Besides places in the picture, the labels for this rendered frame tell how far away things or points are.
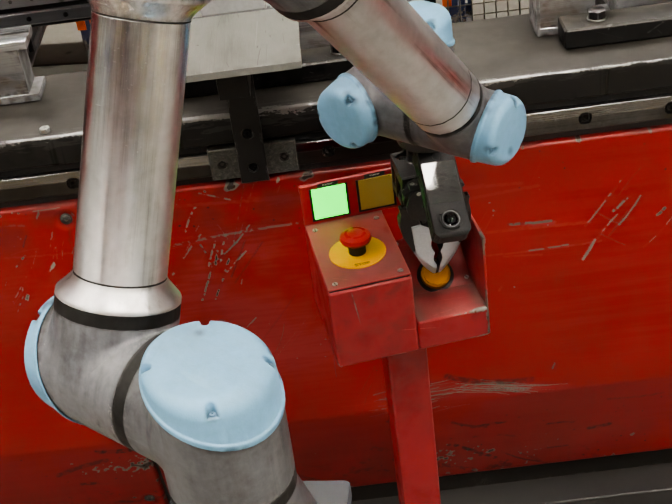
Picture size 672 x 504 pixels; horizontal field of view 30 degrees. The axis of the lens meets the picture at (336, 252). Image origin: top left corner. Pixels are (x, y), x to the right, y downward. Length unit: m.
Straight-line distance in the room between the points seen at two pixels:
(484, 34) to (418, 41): 0.74
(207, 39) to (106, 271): 0.60
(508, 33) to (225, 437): 0.99
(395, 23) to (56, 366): 0.43
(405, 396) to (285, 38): 0.50
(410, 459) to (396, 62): 0.79
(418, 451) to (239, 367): 0.75
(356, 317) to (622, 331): 0.60
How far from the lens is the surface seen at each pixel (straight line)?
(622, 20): 1.83
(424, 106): 1.20
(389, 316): 1.55
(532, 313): 1.96
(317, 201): 1.62
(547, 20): 1.86
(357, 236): 1.55
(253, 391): 1.05
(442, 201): 1.47
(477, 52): 1.83
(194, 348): 1.08
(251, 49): 1.61
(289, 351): 1.96
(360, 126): 1.33
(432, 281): 1.61
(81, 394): 1.15
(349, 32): 1.08
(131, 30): 1.07
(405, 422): 1.74
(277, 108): 1.73
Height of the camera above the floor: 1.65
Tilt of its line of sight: 34 degrees down
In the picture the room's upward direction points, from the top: 8 degrees counter-clockwise
